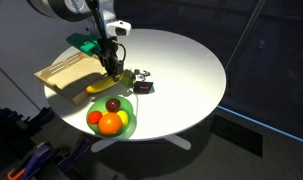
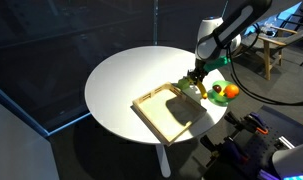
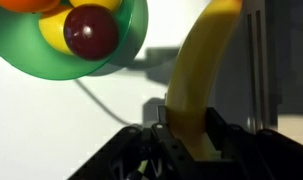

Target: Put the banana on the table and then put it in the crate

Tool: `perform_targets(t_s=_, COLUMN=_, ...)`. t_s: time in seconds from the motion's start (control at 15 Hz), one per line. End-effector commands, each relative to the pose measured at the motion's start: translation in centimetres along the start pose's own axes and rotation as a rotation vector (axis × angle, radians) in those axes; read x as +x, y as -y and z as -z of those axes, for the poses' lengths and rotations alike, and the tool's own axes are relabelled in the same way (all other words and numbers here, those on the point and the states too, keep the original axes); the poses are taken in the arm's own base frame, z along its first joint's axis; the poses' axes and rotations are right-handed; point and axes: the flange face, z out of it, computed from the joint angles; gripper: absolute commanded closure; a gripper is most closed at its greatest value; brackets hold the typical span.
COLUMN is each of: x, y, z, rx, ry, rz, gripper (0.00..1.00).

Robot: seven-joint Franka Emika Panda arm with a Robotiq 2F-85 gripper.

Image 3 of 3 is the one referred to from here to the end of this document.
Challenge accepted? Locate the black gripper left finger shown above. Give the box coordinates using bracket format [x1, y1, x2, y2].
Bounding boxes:
[67, 105, 199, 180]

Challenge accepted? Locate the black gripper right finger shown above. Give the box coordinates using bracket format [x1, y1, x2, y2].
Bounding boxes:
[204, 106, 303, 180]

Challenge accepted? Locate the yellow banana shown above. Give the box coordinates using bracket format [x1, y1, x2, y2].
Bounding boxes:
[164, 0, 243, 162]

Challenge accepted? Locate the dark red plum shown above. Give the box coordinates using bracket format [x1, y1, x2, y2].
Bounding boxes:
[63, 3, 120, 62]

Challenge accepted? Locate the small yellow fruit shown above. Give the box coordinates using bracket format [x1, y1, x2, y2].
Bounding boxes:
[69, 0, 123, 12]

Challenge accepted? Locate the yellow lemon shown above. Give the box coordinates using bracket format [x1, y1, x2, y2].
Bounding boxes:
[38, 8, 76, 56]

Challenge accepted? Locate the green translucent plastic bowl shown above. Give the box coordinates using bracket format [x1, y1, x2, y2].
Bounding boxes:
[0, 0, 149, 81]

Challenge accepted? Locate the orange fruit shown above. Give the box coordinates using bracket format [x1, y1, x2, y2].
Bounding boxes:
[0, 0, 63, 14]

